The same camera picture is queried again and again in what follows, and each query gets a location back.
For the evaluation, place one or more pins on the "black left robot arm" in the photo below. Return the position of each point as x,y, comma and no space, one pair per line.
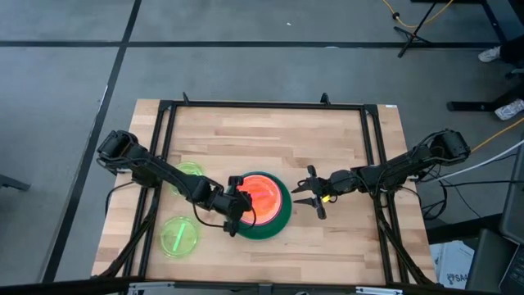
163,170

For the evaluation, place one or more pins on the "dark laptop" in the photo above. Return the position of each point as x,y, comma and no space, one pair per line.
516,213

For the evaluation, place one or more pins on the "black desk leg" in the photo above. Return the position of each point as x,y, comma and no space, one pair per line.
495,20

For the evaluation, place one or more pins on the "person's white shoe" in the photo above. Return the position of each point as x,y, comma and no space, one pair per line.
489,54
509,110

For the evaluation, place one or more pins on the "orange translucent plastic plate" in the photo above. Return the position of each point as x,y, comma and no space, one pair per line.
264,196

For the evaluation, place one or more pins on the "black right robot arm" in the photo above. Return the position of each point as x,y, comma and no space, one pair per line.
409,164

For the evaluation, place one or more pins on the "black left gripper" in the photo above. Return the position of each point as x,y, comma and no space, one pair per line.
223,201

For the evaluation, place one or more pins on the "white printed box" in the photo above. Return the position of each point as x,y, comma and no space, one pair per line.
452,266

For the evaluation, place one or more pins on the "light green translucent plate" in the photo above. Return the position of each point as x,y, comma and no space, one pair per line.
179,237
191,168

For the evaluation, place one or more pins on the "grey stand foot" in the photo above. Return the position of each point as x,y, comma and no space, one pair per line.
14,183

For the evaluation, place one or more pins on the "black horizontal bar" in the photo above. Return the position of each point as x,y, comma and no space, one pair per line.
82,284

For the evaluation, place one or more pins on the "dark grey case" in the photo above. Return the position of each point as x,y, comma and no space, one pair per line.
489,262

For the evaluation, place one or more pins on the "black table frame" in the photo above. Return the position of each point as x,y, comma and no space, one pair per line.
266,105

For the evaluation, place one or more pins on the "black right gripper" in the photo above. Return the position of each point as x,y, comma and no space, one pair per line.
337,184

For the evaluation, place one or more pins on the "black tripod stand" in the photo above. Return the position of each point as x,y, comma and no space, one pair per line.
413,37

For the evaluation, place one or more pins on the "person's leg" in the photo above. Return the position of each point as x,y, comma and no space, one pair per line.
513,49

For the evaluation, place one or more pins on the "black desk foot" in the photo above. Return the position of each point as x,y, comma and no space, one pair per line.
483,104

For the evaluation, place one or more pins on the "dark green bowl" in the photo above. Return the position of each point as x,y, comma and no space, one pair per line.
282,223

